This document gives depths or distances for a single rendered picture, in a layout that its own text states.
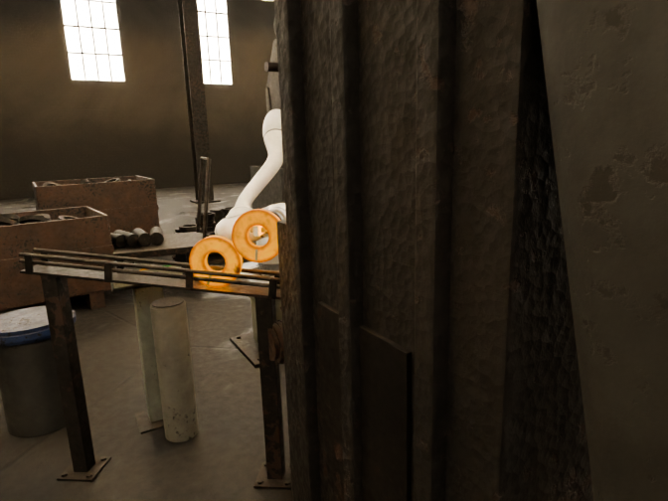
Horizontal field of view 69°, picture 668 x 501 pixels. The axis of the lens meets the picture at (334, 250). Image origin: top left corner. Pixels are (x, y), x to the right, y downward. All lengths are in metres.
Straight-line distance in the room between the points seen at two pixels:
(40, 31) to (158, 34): 2.50
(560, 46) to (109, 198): 4.79
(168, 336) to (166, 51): 12.05
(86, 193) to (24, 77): 8.27
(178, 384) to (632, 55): 1.67
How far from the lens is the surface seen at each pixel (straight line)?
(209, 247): 1.46
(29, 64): 13.21
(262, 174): 1.91
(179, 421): 1.94
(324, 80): 0.93
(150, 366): 2.03
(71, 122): 13.10
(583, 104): 0.52
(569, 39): 0.53
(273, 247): 1.40
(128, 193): 5.14
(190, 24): 9.65
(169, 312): 1.77
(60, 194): 5.07
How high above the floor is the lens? 1.05
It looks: 13 degrees down
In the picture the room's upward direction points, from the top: 2 degrees counter-clockwise
